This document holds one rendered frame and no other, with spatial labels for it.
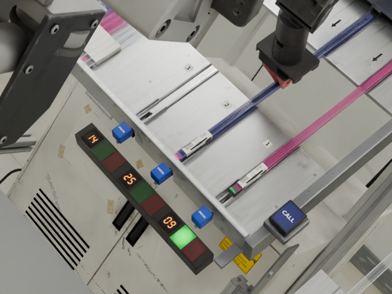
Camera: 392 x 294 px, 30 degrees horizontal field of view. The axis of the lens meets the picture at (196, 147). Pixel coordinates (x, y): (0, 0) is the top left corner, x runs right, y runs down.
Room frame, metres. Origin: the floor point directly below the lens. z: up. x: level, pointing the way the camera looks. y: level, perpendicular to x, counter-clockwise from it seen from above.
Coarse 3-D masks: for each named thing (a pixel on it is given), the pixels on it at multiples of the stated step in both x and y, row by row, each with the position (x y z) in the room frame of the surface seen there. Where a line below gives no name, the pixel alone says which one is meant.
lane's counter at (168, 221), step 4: (172, 212) 1.11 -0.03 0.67; (164, 216) 1.10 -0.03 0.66; (168, 216) 1.10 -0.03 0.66; (172, 216) 1.11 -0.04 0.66; (176, 216) 1.11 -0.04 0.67; (160, 220) 1.10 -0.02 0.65; (164, 220) 1.10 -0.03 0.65; (168, 220) 1.10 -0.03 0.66; (172, 220) 1.10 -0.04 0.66; (176, 220) 1.10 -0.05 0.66; (160, 224) 1.09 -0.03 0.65; (164, 224) 1.09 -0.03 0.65; (168, 224) 1.09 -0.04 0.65; (172, 224) 1.10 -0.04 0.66; (176, 224) 1.10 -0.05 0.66; (180, 224) 1.10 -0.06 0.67; (164, 228) 1.09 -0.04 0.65; (168, 228) 1.09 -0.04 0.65; (172, 228) 1.09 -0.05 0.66; (168, 232) 1.08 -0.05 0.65
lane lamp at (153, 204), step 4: (152, 196) 1.13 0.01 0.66; (156, 196) 1.13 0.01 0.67; (148, 200) 1.12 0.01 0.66; (152, 200) 1.12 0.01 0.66; (156, 200) 1.12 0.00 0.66; (160, 200) 1.12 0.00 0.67; (140, 204) 1.11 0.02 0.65; (144, 204) 1.11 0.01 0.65; (148, 204) 1.11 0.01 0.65; (152, 204) 1.11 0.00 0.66; (156, 204) 1.12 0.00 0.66; (160, 204) 1.12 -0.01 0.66; (164, 204) 1.12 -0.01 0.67; (144, 208) 1.11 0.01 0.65; (148, 208) 1.11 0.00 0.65; (152, 208) 1.11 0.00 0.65; (156, 208) 1.11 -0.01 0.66; (160, 208) 1.11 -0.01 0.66; (148, 212) 1.10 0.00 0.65; (152, 212) 1.10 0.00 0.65
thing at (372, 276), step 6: (384, 258) 1.05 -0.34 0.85; (390, 258) 1.06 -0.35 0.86; (378, 264) 1.04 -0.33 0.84; (384, 264) 1.05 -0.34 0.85; (390, 264) 1.05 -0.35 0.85; (372, 270) 1.03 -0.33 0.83; (378, 270) 1.04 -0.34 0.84; (384, 270) 1.04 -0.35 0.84; (366, 276) 1.02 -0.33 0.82; (372, 276) 1.03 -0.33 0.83; (378, 276) 1.03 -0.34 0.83; (360, 282) 1.01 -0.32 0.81; (366, 282) 1.02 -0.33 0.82; (372, 282) 1.02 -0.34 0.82; (354, 288) 1.00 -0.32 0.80; (360, 288) 1.01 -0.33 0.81
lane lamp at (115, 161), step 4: (116, 152) 1.17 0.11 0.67; (112, 156) 1.17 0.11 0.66; (116, 156) 1.17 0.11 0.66; (120, 156) 1.17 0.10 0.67; (104, 160) 1.16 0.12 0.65; (108, 160) 1.16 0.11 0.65; (112, 160) 1.16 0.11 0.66; (116, 160) 1.16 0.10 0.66; (120, 160) 1.16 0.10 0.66; (124, 160) 1.17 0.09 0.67; (104, 164) 1.15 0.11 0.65; (108, 164) 1.15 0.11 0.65; (112, 164) 1.15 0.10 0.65; (116, 164) 1.16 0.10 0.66; (120, 164) 1.16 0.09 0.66; (108, 168) 1.15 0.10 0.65; (112, 168) 1.15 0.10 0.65; (116, 168) 1.15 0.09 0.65; (112, 172) 1.14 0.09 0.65
